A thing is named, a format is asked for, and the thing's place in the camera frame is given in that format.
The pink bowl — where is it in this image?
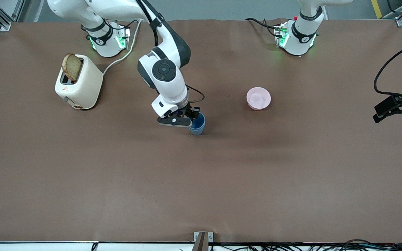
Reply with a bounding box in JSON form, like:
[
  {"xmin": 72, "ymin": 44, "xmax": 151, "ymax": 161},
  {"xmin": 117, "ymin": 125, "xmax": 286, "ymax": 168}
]
[{"xmin": 246, "ymin": 87, "xmax": 271, "ymax": 111}]

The brown table cover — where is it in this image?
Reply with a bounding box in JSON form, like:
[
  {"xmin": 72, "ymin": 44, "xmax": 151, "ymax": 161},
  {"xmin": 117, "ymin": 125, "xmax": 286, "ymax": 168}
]
[{"xmin": 0, "ymin": 18, "xmax": 402, "ymax": 244}]

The cream white toaster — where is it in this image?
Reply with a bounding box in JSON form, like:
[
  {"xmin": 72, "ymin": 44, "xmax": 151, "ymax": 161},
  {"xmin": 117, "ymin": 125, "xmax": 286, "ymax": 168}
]
[{"xmin": 54, "ymin": 54, "xmax": 104, "ymax": 110}]

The brown bread slice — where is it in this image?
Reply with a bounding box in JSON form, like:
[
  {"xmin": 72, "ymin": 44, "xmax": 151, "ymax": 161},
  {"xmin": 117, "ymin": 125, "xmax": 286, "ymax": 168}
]
[{"xmin": 62, "ymin": 53, "xmax": 83, "ymax": 83}]

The white toaster power cable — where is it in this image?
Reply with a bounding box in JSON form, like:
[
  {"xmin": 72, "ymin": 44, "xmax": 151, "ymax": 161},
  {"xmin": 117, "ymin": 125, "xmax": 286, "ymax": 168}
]
[{"xmin": 102, "ymin": 15, "xmax": 144, "ymax": 75}]

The black right arm base cable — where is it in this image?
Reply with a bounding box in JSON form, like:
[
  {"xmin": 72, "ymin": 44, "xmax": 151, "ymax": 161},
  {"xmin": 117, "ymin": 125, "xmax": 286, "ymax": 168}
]
[{"xmin": 110, "ymin": 17, "xmax": 139, "ymax": 25}]

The black arm base cable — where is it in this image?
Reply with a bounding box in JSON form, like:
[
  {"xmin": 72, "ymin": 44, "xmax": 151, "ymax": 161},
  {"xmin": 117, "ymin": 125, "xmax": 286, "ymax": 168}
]
[
  {"xmin": 246, "ymin": 17, "xmax": 279, "ymax": 37},
  {"xmin": 110, "ymin": 17, "xmax": 139, "ymax": 25}
]

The black left arm base cable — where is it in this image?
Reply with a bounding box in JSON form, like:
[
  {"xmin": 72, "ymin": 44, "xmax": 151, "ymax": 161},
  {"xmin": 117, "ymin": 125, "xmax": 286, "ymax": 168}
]
[{"xmin": 246, "ymin": 17, "xmax": 279, "ymax": 37}]

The grey metal mount bracket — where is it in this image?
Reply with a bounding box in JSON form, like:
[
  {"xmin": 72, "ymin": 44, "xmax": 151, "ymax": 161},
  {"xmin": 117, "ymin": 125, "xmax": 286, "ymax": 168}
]
[{"xmin": 193, "ymin": 231, "xmax": 214, "ymax": 251}]

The black cable bundle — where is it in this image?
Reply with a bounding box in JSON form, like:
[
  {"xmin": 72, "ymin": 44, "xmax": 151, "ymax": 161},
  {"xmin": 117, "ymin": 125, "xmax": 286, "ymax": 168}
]
[{"xmin": 177, "ymin": 238, "xmax": 402, "ymax": 251}]

